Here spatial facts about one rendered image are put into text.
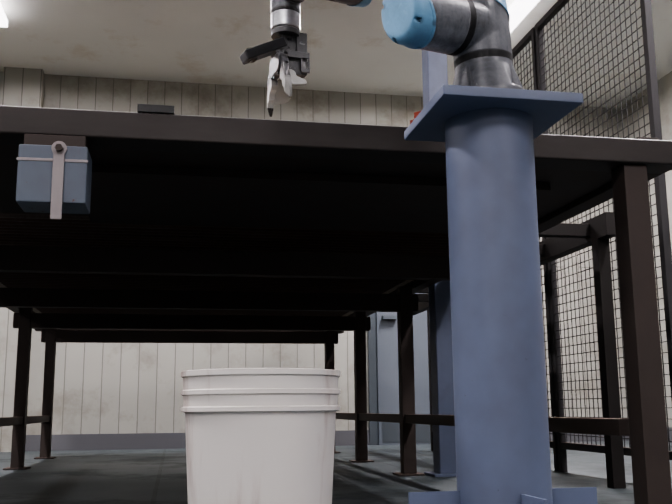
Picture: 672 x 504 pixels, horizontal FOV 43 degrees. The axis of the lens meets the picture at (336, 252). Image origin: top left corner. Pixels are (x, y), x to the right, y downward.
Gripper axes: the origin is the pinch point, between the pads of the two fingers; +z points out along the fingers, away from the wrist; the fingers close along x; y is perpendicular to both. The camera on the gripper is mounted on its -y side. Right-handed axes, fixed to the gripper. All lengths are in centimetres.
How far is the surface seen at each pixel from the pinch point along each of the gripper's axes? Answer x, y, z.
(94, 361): 504, 20, 34
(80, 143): -13, -47, 18
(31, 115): -11, -57, 13
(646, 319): -38, 75, 53
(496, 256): -59, 22, 46
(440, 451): 151, 127, 92
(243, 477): -44, -21, 84
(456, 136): -54, 18, 22
